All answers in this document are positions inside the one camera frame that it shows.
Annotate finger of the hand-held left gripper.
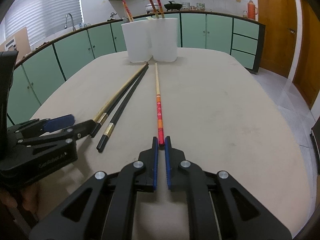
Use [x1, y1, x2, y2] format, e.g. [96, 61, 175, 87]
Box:
[19, 119, 97, 147]
[7, 114, 75, 138]

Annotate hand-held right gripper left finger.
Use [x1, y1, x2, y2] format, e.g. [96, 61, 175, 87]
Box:
[29, 136, 159, 240]

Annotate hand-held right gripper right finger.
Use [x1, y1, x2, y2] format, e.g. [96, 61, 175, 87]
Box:
[164, 135, 293, 240]

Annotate black chopstick gold band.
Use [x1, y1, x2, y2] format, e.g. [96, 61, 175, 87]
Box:
[96, 64, 150, 153]
[90, 62, 149, 138]

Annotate white two-compartment utensil holder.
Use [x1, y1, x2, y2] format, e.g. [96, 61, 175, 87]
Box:
[121, 18, 180, 63]

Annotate orange-ended wooden chopstick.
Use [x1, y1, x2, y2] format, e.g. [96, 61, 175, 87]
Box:
[142, 0, 160, 19]

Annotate person's left hand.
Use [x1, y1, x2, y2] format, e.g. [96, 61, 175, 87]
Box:
[0, 182, 42, 210]

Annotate beige table with mat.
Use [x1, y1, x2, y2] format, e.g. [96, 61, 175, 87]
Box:
[6, 11, 266, 128]

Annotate dark cloth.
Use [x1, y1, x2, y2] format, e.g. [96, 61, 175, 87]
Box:
[32, 41, 50, 50]

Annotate light wooden board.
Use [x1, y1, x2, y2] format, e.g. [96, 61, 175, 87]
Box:
[0, 27, 31, 54]

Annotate metal sink faucet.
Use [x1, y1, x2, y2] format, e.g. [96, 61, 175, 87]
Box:
[65, 13, 75, 32]

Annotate white window blinds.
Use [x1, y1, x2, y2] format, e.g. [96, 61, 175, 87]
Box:
[4, 0, 83, 49]

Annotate black cabinet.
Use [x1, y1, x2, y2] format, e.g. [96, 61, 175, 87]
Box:
[311, 120, 320, 175]

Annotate black wok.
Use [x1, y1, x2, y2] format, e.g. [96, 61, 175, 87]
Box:
[164, 1, 182, 12]

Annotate wooden door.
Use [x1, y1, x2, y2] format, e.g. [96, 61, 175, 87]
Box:
[255, 0, 298, 78]
[292, 0, 320, 110]

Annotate orange thermos flask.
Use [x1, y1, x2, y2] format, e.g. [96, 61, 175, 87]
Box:
[247, 0, 258, 20]

